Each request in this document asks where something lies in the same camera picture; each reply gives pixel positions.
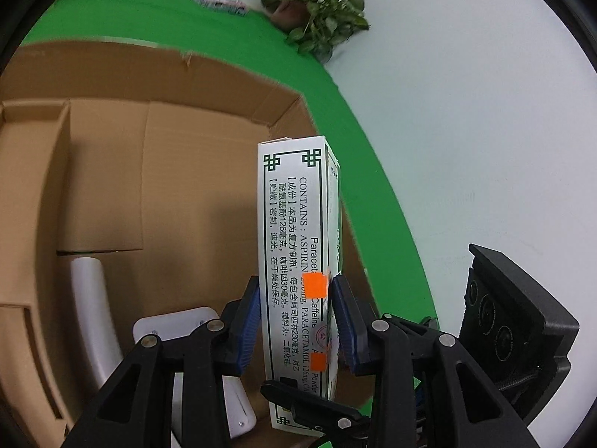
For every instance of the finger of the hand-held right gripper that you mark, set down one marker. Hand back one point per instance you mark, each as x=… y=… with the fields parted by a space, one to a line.
x=317 y=403
x=419 y=389

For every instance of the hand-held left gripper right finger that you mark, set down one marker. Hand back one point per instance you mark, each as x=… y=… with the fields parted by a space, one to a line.
x=346 y=331

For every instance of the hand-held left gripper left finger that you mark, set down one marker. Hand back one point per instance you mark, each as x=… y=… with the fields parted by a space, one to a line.
x=247 y=331

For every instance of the white medicine box green print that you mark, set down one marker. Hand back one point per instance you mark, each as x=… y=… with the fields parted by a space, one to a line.
x=289 y=224

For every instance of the large cardboard box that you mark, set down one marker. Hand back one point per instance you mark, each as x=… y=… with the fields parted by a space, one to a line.
x=196 y=149

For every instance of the white plastic device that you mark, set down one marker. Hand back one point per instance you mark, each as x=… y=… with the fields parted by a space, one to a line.
x=177 y=324

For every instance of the potted plant in brown pot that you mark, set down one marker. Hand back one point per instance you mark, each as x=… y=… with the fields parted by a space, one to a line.
x=322 y=4

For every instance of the packets on green table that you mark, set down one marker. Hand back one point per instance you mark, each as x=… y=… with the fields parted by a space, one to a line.
x=217 y=0

